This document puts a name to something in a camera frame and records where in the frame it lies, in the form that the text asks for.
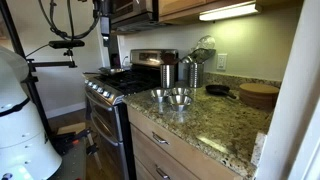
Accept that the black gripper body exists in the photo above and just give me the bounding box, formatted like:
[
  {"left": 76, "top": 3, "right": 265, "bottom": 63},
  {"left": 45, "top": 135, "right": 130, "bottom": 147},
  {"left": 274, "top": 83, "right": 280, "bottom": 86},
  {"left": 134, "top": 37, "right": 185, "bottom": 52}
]
[{"left": 99, "top": 15, "right": 112, "bottom": 38}]

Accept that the steel frying pan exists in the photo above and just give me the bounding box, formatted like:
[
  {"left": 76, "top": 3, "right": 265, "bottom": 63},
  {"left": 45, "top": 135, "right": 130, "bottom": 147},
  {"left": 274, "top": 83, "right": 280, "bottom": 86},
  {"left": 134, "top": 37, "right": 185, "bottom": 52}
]
[{"left": 83, "top": 67, "right": 126, "bottom": 77}]

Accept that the dark wooden spoon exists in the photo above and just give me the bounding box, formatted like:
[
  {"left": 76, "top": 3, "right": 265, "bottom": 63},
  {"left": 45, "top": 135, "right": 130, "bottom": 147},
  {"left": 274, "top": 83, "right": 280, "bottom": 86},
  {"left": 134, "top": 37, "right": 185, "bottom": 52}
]
[{"left": 159, "top": 51, "right": 179, "bottom": 66}]

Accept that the wooden upper cabinet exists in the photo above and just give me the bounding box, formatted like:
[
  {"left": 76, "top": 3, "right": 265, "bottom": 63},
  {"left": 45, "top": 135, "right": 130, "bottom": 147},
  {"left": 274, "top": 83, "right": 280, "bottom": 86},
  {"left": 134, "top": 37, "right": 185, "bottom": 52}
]
[{"left": 158, "top": 0, "right": 304, "bottom": 24}]

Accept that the stainless steel gas range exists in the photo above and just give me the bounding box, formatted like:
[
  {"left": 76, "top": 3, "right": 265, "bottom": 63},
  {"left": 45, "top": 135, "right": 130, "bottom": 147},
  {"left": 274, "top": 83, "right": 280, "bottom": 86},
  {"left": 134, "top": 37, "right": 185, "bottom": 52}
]
[{"left": 82, "top": 48, "right": 179, "bottom": 180}]

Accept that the flat tan board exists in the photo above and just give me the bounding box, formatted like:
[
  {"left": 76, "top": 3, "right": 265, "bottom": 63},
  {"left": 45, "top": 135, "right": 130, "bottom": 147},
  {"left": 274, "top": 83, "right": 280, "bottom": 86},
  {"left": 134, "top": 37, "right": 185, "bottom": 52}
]
[{"left": 56, "top": 122, "right": 87, "bottom": 136}]

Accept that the black orange clamp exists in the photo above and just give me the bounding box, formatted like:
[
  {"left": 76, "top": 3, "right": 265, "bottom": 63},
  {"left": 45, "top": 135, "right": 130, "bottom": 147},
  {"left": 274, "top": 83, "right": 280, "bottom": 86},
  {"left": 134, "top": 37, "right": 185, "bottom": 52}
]
[{"left": 53, "top": 128, "right": 103, "bottom": 169}]

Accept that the black cast iron skillet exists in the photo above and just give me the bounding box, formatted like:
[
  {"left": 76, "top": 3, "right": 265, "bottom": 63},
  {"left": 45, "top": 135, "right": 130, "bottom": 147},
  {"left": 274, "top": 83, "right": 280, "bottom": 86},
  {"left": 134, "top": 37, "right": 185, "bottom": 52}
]
[{"left": 205, "top": 84, "right": 238, "bottom": 100}]

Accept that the under-cabinet light strip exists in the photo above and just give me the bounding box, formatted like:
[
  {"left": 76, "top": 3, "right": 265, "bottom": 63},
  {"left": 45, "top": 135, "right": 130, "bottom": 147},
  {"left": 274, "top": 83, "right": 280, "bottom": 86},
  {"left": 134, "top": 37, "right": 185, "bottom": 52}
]
[{"left": 198, "top": 2, "right": 263, "bottom": 22}]

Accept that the grey robot mounting table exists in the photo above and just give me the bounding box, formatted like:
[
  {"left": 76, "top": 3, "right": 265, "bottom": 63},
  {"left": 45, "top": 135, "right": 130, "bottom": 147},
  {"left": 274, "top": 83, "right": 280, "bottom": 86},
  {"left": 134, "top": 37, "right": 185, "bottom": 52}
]
[{"left": 49, "top": 139, "right": 87, "bottom": 180}]

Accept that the large wooden drawer front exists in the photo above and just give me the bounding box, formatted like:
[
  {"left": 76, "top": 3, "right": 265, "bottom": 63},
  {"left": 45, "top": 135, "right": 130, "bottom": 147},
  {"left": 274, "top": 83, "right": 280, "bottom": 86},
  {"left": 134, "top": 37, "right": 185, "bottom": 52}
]
[{"left": 126, "top": 105, "right": 242, "bottom": 180}]

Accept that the round wooden board stack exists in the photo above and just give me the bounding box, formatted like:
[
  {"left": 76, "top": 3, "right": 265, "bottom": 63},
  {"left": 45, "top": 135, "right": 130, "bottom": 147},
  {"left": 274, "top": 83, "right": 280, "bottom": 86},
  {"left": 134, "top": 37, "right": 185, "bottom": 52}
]
[{"left": 238, "top": 82, "right": 280, "bottom": 111}]

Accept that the black stereo camera bar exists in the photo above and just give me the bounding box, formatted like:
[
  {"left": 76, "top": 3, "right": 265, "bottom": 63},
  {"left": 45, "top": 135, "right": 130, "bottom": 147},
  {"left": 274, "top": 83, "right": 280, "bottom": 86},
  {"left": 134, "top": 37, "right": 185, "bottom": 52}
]
[{"left": 48, "top": 39, "right": 86, "bottom": 50}]

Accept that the metal drawer handle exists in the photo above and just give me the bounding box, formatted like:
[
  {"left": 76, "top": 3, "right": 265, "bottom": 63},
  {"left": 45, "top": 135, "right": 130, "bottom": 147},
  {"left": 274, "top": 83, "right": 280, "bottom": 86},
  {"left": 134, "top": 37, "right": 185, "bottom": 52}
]
[
  {"left": 152, "top": 131, "right": 170, "bottom": 146},
  {"left": 155, "top": 164, "right": 172, "bottom": 180}
]

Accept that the white wall outlet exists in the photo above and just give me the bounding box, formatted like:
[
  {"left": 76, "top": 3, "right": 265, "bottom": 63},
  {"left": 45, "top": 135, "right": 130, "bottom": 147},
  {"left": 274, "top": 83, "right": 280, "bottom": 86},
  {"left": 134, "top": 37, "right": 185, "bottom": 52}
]
[{"left": 216, "top": 53, "right": 228, "bottom": 71}]

